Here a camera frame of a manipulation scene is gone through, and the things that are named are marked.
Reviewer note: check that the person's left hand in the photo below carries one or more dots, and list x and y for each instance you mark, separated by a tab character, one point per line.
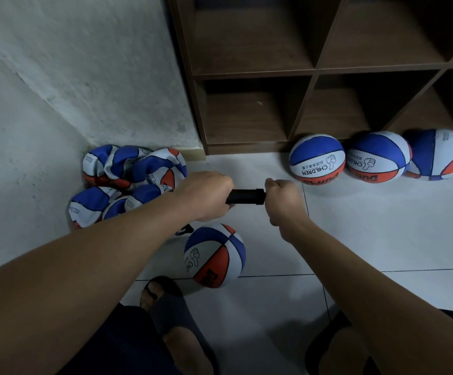
203	195

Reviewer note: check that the person's right hand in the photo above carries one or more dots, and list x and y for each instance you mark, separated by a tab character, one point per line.
285	207

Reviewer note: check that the black hand pump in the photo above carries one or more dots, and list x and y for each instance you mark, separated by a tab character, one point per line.
246	197

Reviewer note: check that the brown wooden cubby shelf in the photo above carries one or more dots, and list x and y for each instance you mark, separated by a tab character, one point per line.
250	54

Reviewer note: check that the person's left forearm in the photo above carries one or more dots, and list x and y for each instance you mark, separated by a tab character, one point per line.
62	297

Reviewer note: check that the person's right forearm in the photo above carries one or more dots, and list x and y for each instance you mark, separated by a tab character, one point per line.
383	308

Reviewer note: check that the person's left foot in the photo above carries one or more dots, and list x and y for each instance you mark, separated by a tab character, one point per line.
186	347

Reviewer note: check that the black sandal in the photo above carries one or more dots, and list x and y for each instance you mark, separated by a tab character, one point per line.
316	339
172	304

